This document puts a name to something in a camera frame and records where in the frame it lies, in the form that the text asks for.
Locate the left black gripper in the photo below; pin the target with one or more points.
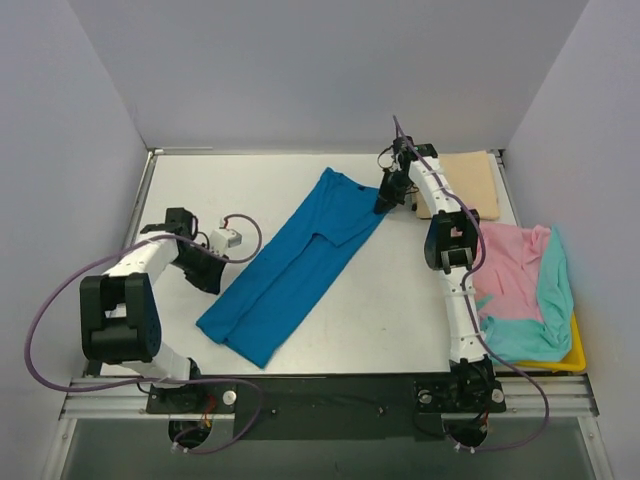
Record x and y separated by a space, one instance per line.
201 266

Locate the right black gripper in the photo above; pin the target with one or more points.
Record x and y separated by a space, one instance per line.
392 189

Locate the blue t shirt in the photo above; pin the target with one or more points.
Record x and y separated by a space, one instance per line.
272 296

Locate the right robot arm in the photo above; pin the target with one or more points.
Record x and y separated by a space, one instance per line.
450 249

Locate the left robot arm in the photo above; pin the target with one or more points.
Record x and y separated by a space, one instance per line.
120 323

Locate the folded beige t shirt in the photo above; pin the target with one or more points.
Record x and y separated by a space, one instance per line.
471 178

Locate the pink t shirt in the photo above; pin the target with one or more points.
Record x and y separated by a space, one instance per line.
506 283

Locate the mint green t shirt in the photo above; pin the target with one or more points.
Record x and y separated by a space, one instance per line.
553 341

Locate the yellow plastic tray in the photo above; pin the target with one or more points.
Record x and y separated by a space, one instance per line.
574 361

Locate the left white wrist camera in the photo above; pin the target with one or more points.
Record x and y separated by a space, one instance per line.
223 238

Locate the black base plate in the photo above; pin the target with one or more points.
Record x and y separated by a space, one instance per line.
333 407

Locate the aluminium front rail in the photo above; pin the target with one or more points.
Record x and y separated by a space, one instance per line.
568 396

